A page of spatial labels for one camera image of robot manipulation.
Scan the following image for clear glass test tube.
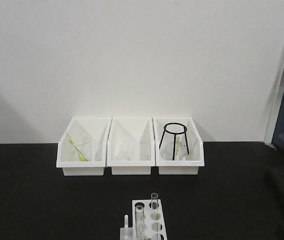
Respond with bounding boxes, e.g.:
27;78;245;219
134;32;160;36
135;205;145;240
151;192;158;211

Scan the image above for white test tube rack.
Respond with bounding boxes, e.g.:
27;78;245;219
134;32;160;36
119;199;167;240

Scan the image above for white middle storage bin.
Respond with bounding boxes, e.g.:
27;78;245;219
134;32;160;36
106;117;155;175

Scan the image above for white storage bin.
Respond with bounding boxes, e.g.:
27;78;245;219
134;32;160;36
153;117;205;175
56;117;111;177
106;117;155;175

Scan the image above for small clear glass beaker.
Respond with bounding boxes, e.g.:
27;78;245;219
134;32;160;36
120;144;134;161

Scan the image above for white right storage bin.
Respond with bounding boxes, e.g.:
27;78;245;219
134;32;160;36
153;117;205;175

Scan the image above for clear glass flask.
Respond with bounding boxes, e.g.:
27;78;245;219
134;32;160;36
161;140;188;161

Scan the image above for white left storage bin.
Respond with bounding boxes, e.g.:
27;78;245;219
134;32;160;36
56;117;111;177

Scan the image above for black wire tripod stand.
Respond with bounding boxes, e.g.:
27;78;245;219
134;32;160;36
159;122;190;154

